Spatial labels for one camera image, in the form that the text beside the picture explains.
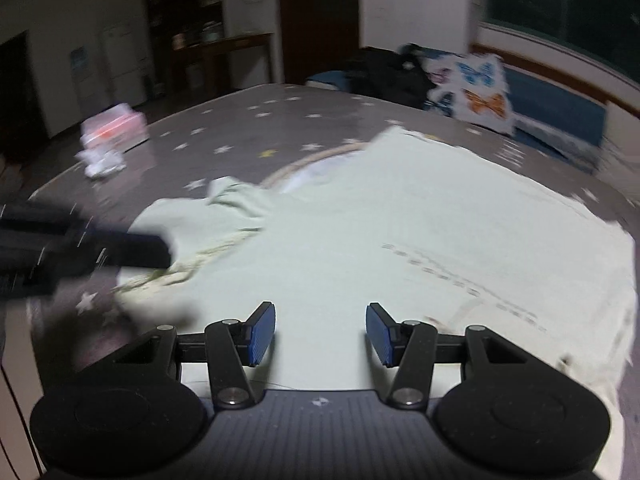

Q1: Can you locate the pale green shirt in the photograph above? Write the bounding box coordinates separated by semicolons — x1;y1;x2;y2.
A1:
116;127;637;479

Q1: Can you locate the crumpled white tissue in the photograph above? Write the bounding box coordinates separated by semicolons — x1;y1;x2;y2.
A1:
76;148;126;180

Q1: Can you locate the round induction cooker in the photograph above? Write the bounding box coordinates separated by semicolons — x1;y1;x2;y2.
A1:
259;142;369;190

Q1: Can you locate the pink tissue box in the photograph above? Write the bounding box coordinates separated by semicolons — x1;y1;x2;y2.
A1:
80;103;149;152

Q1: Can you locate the white refrigerator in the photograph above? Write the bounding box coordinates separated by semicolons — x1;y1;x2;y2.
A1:
70;24;146;119

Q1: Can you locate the dark wooden shelf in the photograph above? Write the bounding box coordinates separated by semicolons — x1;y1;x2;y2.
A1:
143;0;274;102

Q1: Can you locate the black bag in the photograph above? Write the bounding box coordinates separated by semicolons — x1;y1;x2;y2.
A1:
345;44;436;110

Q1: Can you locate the butterfly print pillow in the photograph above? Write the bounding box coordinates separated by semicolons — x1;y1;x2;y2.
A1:
423;54;515;136

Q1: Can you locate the dark window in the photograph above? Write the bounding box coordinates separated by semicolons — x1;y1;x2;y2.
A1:
486;0;639;82

